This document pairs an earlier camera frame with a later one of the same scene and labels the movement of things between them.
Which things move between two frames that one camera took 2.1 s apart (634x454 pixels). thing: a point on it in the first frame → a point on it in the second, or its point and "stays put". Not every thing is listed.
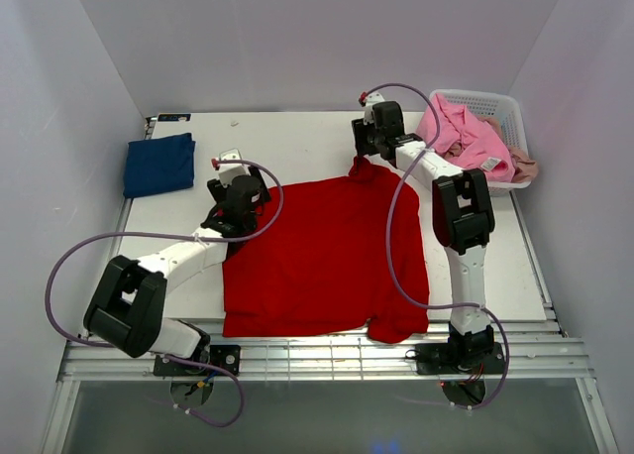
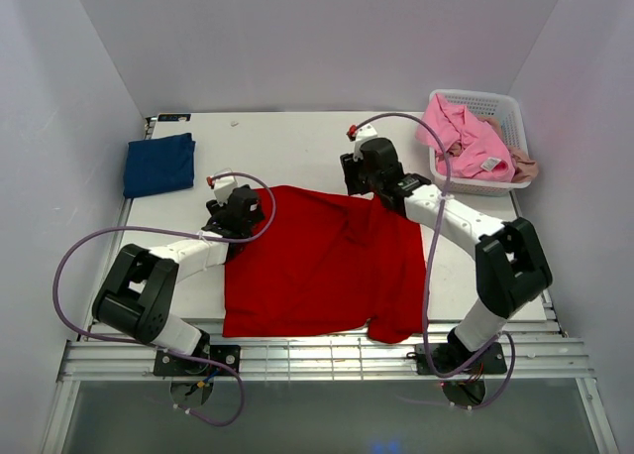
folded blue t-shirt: [158, 165] stays put
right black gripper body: [359, 140] → [351, 174]
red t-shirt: [317, 262] stays put
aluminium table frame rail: [336, 358] stays put
